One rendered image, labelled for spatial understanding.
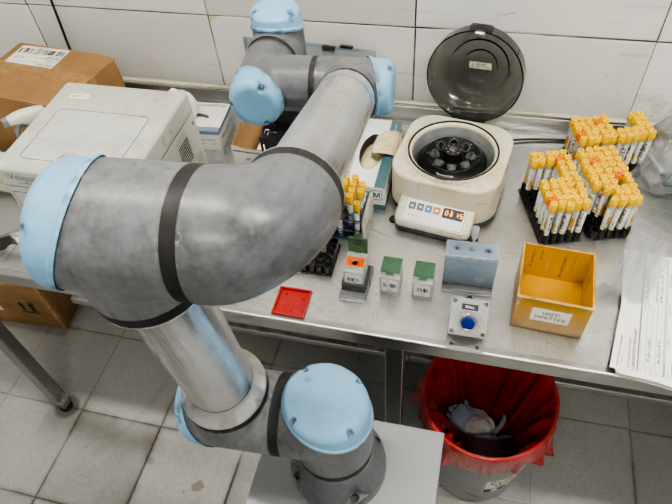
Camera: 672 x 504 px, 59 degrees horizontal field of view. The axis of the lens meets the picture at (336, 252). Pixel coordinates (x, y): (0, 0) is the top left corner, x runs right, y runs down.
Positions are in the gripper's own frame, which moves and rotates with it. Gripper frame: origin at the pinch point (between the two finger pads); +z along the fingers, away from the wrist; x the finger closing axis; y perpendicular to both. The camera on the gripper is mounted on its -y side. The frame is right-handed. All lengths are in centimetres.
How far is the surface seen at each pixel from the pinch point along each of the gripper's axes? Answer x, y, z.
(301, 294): 10.2, 2.1, 21.6
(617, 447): -8, -85, 109
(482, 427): 3, -42, 87
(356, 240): 2.7, -8.4, 11.0
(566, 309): 11, -48, 13
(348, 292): 8.8, -7.6, 20.4
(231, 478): 25, 31, 109
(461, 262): 2.6, -29.0, 13.6
